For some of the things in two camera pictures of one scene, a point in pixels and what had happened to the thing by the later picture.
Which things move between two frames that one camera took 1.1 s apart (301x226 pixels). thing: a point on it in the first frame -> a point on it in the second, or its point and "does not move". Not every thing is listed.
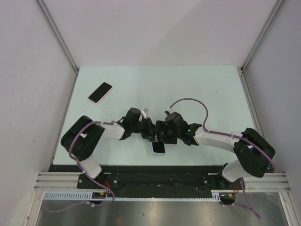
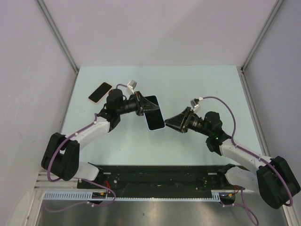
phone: x=158 y=147 -> x=154 y=117
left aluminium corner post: x=42 y=4 does not move
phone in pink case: x=100 y=92 does not move
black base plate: x=164 y=181 does not move
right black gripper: x=162 y=125 -> x=180 y=122
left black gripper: x=150 y=128 -> x=143 y=104
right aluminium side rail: x=251 y=100 does not move
